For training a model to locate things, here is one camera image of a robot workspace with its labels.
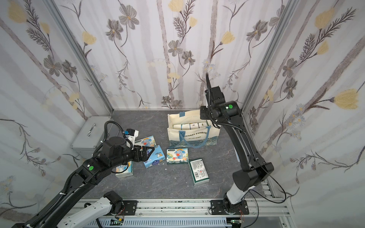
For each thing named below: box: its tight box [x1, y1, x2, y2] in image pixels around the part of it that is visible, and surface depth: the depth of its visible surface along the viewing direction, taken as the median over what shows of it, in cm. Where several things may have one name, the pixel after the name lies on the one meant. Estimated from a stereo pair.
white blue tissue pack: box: [173, 123, 182, 130], surface depth 94 cm
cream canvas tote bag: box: [167, 109, 221, 149], surface depth 92 cm
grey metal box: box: [70, 115, 114, 159], surface depth 87 cm
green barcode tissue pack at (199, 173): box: [188, 158, 210, 187], surface depth 83 cm
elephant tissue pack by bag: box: [166, 147, 189, 165], surface depth 90 cm
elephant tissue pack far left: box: [134, 135, 157, 147], surface depth 96 cm
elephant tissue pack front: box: [198, 121, 208, 128], surface depth 95 cm
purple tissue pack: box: [190, 122, 200, 129], surface depth 95 cm
